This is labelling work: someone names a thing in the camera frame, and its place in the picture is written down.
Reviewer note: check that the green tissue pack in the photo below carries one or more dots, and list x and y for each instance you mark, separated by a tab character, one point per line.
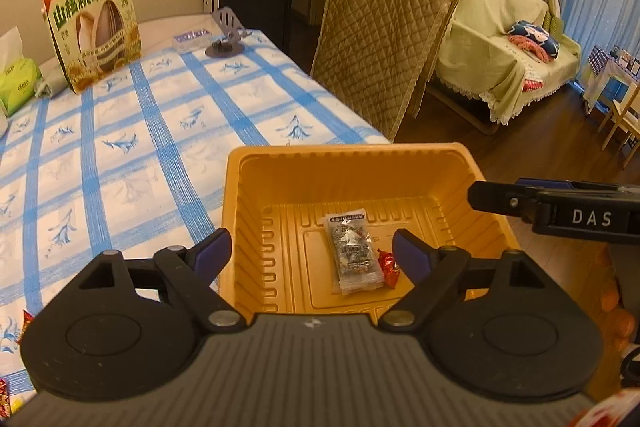
17	79

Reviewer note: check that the quilted beige chair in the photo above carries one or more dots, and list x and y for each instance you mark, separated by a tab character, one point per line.
380	42

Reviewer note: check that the small table with blue cloth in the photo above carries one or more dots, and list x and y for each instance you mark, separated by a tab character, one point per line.
610	74

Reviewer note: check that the large red snack packet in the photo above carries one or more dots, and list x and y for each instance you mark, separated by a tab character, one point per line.
4	399

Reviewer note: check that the small red snack packet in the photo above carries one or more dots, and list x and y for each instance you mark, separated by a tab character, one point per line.
26	326

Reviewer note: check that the orange plastic tray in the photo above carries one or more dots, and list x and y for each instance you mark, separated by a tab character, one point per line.
280	187

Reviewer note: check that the clear snack packet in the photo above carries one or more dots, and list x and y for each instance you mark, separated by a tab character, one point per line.
352	252

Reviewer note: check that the grey phone stand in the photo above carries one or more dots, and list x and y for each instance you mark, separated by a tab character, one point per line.
227	32

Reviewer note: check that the small red candy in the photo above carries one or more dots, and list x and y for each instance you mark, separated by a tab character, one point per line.
390	268

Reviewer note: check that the sunflower seed bag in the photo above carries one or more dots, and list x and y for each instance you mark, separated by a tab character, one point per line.
95	24

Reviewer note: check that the grey cloth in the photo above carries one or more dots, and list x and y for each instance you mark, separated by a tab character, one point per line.
50	86

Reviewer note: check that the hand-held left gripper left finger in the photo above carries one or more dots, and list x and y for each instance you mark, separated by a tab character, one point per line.
212	253

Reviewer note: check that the small clear box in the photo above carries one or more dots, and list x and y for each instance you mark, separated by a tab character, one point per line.
192	39

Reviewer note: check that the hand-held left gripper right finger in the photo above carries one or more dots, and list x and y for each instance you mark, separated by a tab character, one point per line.
411	256

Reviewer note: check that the blue patterned cushion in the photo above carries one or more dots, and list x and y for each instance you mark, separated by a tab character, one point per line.
535	38

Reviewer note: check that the small wooden chair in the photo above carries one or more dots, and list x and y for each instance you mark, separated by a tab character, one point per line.
622	117

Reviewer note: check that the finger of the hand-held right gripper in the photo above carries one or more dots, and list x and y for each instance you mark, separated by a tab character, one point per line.
500	199
542	183

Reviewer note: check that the person's right hand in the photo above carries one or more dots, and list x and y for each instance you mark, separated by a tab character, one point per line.
611	299

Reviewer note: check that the blue checked tablecloth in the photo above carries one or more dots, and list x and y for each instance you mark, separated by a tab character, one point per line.
150	157

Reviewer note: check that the green covered sofa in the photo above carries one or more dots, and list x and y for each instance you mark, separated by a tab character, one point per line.
480	37

